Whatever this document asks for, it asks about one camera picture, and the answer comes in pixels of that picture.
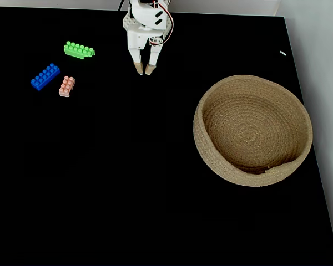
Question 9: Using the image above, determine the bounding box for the woven rope basket tray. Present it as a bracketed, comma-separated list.
[193, 74, 314, 187]

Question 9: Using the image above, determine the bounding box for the green lego block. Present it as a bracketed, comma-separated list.
[63, 40, 96, 60]

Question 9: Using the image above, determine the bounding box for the red black white servo cable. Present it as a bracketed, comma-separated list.
[148, 0, 175, 47]

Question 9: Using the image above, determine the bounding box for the blue lego block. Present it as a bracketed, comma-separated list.
[31, 63, 60, 91]

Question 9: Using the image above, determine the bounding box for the pink lego block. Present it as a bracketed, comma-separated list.
[58, 75, 76, 98]

